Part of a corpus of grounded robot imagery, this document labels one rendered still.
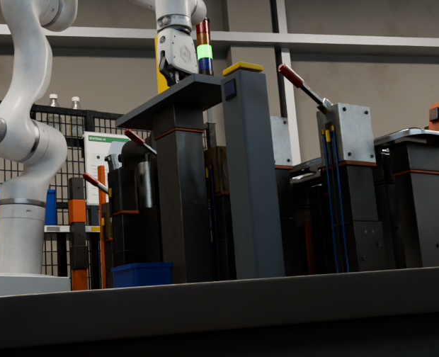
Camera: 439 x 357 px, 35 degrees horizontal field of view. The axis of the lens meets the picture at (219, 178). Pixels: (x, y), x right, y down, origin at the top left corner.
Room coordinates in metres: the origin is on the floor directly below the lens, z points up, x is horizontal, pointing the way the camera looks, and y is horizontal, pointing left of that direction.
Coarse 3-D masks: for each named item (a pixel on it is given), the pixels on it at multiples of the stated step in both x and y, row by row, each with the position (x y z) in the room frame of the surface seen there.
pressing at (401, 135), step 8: (408, 128) 1.32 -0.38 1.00; (416, 128) 1.31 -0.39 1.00; (384, 136) 1.36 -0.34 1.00; (392, 136) 1.35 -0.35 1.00; (400, 136) 1.33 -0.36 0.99; (408, 136) 1.37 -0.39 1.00; (416, 136) 1.38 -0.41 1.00; (424, 136) 1.38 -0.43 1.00; (432, 136) 1.39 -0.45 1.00; (376, 144) 1.38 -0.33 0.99; (384, 144) 1.43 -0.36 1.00; (392, 144) 1.44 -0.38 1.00; (384, 152) 1.51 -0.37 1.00; (312, 160) 1.54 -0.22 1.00; (320, 160) 1.52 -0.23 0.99; (296, 168) 1.59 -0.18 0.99; (304, 168) 1.56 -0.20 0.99; (312, 168) 1.63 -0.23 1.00; (296, 176) 1.70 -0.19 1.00; (304, 176) 1.73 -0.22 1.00; (312, 176) 1.74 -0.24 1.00; (320, 176) 1.74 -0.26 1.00; (312, 184) 1.82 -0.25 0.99; (208, 200) 1.98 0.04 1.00
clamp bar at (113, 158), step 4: (108, 156) 2.21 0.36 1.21; (112, 156) 2.20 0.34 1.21; (116, 156) 2.20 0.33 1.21; (120, 156) 2.22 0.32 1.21; (104, 160) 2.20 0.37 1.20; (108, 160) 2.20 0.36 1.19; (112, 160) 2.20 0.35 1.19; (116, 160) 2.20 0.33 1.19; (120, 160) 2.23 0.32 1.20; (108, 164) 2.22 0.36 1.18; (112, 164) 2.20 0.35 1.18; (116, 164) 2.20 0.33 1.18; (108, 168) 2.22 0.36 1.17; (112, 168) 2.21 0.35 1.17; (116, 168) 2.20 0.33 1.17
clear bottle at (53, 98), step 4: (52, 96) 2.76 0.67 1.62; (56, 96) 2.77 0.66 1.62; (52, 100) 2.76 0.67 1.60; (56, 100) 2.77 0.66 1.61; (52, 104) 2.75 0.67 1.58; (56, 104) 2.76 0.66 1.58; (48, 116) 2.75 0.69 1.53; (52, 116) 2.74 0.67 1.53; (56, 116) 2.75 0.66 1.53; (60, 116) 2.76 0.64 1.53; (48, 120) 2.75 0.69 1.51; (52, 120) 2.74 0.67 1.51; (56, 120) 2.75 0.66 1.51; (60, 120) 2.76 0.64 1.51; (48, 124) 2.75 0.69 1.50; (52, 124) 2.74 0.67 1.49; (56, 124) 2.75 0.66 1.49; (60, 124) 2.76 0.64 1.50; (56, 128) 2.75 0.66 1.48; (60, 128) 2.76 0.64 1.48
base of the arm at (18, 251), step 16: (0, 208) 1.71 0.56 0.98; (16, 208) 1.70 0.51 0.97; (32, 208) 1.71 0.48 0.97; (0, 224) 1.71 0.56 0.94; (16, 224) 1.70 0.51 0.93; (32, 224) 1.71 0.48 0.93; (0, 240) 1.70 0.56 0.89; (16, 240) 1.69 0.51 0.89; (32, 240) 1.71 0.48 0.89; (0, 256) 1.70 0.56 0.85; (16, 256) 1.69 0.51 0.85; (32, 256) 1.71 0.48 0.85; (0, 272) 1.70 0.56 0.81; (16, 272) 1.69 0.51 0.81; (32, 272) 1.72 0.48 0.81
